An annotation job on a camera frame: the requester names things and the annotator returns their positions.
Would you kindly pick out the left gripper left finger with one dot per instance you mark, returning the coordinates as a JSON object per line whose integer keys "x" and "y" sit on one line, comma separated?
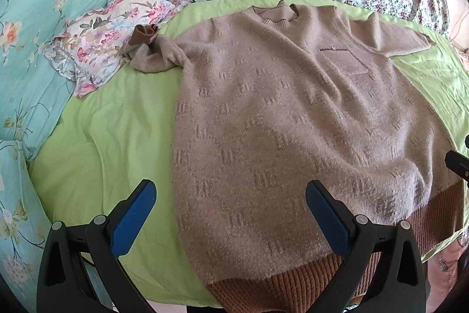
{"x": 64, "y": 284}

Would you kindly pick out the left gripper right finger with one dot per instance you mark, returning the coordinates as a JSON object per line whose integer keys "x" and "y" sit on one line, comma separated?
{"x": 398, "y": 284}

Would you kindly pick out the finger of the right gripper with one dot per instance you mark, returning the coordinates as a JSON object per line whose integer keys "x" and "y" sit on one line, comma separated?
{"x": 458, "y": 164}

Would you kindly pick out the beige knit sweater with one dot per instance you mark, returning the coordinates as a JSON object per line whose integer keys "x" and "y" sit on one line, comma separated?
{"x": 272, "y": 98}

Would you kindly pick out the green bed sheet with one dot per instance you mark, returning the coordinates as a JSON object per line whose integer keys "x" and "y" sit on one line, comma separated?
{"x": 107, "y": 142}

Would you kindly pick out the pastel floral pillow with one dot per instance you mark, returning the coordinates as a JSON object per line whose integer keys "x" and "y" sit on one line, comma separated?
{"x": 89, "y": 50}

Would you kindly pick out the teal floral quilt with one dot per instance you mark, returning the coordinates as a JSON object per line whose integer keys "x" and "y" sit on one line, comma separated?
{"x": 33, "y": 95}

